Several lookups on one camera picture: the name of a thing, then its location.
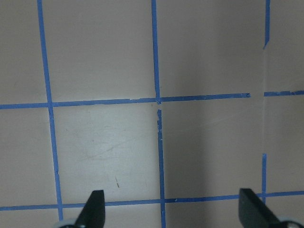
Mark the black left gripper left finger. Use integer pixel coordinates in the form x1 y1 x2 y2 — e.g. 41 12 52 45
74 190 105 228

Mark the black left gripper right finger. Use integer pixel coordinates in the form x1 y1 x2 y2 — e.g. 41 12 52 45
238 188 298 228

